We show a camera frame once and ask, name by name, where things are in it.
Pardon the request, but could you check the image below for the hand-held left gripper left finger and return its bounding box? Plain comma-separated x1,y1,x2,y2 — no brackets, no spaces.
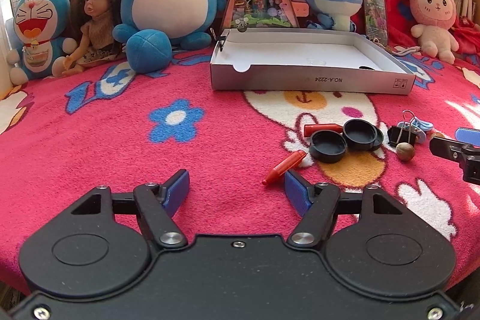
71,169,190,249

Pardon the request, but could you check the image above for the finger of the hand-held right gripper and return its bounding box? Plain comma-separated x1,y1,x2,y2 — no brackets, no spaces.
429,136,480,186
455,127,480,147

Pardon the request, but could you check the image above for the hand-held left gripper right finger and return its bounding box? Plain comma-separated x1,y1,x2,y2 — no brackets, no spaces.
284,170,404,249

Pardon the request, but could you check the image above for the oval blue bear hair clip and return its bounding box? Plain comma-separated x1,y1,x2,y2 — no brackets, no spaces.
412,118,435,135

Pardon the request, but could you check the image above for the long blue bear hair clip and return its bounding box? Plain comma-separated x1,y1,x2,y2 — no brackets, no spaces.
397,121,426,144

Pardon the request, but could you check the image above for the white cardboard box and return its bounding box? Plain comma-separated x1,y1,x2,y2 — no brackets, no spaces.
209,28,417,96

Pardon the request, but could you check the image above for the red marker pen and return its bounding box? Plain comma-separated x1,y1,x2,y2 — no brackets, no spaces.
261,151,307,186

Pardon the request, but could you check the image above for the black round lid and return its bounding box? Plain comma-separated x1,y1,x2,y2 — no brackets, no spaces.
343,119,384,152
309,130,347,163

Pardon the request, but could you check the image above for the red pen cap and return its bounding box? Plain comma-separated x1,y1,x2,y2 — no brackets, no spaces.
304,123,344,137

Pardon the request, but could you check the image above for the pink bunny plush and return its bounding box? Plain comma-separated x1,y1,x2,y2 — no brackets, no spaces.
404,0,460,62

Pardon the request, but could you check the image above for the smartphone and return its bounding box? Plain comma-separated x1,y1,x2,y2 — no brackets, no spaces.
362,0,391,47

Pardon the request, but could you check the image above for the round blue mouse plush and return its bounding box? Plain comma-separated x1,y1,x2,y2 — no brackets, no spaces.
111,0,233,74

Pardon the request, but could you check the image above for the brown-haired baby doll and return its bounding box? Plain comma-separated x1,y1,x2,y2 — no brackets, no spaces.
62,0,126,77

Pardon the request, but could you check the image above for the blue robot cat plush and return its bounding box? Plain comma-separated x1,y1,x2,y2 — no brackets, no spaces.
7,0,77,85

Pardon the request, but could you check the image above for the white phone lanyard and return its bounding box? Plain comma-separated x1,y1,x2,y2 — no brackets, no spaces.
369,37,422,56

